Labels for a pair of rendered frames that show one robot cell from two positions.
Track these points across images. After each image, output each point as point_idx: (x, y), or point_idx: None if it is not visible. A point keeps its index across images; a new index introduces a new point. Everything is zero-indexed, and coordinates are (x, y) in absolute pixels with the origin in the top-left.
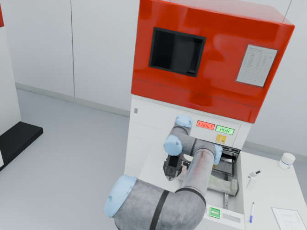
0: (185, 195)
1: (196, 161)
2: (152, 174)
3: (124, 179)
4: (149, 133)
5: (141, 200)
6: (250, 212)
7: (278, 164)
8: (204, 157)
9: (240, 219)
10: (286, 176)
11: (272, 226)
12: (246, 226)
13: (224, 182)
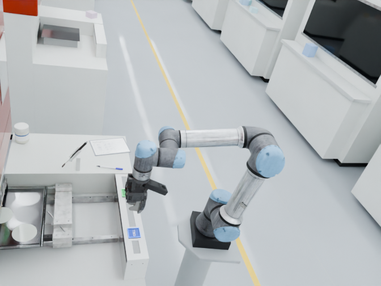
0: (252, 129)
1: (204, 134)
2: (67, 282)
3: (272, 150)
4: None
5: (275, 142)
6: (110, 169)
7: (21, 143)
8: (195, 130)
9: (121, 176)
10: (40, 140)
11: (118, 157)
12: (128, 172)
13: (58, 196)
